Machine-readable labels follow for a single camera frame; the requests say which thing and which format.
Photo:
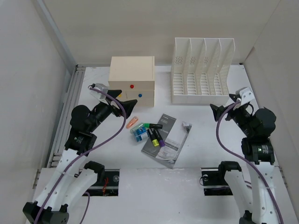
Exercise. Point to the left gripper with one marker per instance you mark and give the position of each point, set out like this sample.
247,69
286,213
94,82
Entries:
128,105

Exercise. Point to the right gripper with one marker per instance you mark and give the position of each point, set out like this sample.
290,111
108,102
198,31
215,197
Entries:
217,110

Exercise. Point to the beige wooden drawer cabinet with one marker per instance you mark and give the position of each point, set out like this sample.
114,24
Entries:
135,76

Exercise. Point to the blue tape dispenser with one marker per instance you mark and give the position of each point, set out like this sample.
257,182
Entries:
140,134

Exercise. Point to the grey booklet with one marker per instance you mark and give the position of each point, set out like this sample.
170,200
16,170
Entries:
174,134

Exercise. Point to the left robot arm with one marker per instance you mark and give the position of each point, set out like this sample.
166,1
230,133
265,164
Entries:
74,175

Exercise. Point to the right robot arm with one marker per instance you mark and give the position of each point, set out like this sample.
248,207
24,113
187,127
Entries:
256,202

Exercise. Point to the orange clip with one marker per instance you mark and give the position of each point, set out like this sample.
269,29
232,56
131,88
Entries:
132,122

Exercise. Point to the mint green clip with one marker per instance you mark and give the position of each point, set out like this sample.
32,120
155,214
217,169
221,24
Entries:
140,125

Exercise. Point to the green highlighter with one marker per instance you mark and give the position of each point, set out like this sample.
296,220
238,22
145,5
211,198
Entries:
155,126

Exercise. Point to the yellow highlighter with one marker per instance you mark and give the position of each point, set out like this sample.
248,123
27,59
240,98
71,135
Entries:
152,137

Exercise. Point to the white file organizer rack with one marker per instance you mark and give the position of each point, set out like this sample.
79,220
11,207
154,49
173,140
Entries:
199,70

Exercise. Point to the purple highlighter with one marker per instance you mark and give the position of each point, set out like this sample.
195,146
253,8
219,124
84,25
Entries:
159,138

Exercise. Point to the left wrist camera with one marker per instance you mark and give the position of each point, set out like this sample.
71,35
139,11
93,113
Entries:
97,90

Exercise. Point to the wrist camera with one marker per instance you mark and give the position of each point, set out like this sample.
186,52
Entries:
244,95
97,90

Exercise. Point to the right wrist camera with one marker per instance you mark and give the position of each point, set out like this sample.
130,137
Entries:
244,95

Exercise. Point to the aluminium frame rail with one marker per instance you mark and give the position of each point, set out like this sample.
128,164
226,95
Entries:
72,85

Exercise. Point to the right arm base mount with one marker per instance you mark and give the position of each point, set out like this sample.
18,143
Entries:
212,179

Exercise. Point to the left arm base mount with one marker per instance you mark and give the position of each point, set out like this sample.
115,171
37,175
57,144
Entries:
107,183

